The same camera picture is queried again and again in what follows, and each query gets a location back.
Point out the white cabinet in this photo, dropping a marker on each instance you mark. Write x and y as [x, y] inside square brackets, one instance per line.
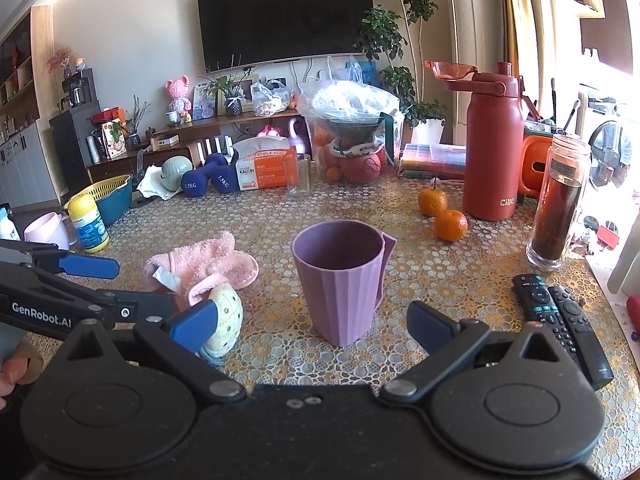
[25, 170]

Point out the white plastic bag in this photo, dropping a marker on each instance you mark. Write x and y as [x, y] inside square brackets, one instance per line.
[269, 99]

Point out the orange tissue pack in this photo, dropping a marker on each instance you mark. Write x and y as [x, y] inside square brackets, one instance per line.
[265, 167]

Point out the red water bottle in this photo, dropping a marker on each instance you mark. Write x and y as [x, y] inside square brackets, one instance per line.
[492, 160]

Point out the teal basket with yellow insert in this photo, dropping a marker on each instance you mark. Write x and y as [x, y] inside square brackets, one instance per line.
[107, 200]

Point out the pink flower bouquet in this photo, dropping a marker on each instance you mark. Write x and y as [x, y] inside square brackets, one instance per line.
[60, 60]

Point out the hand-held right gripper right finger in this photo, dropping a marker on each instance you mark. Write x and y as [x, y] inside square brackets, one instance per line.
[430, 322]

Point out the orange plastic stool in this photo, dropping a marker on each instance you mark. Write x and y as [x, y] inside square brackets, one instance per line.
[535, 160]

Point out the wooden television cabinet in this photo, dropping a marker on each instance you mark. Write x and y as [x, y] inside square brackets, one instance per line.
[175, 152]

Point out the white cloth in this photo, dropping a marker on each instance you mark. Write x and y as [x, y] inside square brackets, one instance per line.
[150, 185]

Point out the yellow curtain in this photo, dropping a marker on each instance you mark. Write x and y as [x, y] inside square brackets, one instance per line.
[517, 25]

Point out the red ball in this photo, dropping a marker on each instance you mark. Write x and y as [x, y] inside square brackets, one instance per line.
[361, 167]

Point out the pale green bowl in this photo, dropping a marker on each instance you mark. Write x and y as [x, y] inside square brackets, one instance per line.
[177, 172]

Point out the small potted plant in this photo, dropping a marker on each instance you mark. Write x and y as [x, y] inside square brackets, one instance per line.
[227, 92]

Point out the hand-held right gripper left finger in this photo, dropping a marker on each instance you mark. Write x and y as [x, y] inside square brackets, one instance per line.
[192, 327]

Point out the holder with brushes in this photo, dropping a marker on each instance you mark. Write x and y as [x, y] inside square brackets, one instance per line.
[547, 115]

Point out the colourful plastic storage box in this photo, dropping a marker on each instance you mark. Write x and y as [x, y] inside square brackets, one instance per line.
[432, 160]

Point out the yellow-lidded bottle with blue label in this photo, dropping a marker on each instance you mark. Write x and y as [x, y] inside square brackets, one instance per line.
[89, 225]

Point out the black television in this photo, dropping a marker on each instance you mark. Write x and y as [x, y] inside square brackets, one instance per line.
[285, 15]

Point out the cream dotted soft toy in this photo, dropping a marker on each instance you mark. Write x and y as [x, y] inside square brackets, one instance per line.
[225, 312]

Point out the person's left hand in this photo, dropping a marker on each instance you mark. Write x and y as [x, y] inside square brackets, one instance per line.
[11, 372]

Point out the pink bear figurine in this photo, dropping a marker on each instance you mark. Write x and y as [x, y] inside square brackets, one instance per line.
[178, 97]

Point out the purple ribbed cup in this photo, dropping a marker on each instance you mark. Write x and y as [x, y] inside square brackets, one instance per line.
[340, 280]

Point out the clear drinking glass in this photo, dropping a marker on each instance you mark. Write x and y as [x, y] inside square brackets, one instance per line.
[299, 175]

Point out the black remote with blue buttons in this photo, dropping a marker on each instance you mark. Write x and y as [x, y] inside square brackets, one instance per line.
[542, 305]

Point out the patterned snack box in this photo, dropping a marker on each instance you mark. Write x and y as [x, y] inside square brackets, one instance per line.
[115, 139]

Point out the plastic bag of fruit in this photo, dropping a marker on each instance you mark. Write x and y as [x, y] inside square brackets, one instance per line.
[350, 110]

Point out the glass tea bottle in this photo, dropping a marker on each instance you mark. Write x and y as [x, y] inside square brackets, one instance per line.
[557, 210]

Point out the pink fluffy towel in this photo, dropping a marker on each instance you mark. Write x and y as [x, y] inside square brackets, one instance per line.
[205, 260]

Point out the tall green potted plant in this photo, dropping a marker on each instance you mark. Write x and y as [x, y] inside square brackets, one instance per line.
[395, 35]

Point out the orange fruit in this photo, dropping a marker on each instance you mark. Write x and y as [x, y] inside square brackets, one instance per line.
[451, 225]
[433, 202]

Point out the white floor air conditioner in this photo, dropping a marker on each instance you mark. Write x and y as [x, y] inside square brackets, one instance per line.
[477, 30]

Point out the pink plastic bowl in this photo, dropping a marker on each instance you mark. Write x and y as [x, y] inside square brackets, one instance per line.
[47, 232]

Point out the black remote with white buttons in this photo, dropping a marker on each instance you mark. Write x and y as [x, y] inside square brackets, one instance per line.
[580, 330]

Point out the white bottle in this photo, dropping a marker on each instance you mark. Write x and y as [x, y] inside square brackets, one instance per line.
[7, 225]

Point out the white washing machine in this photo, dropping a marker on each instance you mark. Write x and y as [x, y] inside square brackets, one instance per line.
[607, 145]

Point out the blue shopping bag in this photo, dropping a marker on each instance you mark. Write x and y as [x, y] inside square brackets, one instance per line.
[364, 71]

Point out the wooden wall shelf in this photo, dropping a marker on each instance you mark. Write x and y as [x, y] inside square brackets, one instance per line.
[25, 75]

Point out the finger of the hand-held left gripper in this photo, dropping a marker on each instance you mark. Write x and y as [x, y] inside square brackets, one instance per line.
[125, 305]
[90, 265]

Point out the blue dumbbell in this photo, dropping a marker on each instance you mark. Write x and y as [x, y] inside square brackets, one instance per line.
[196, 182]
[222, 172]

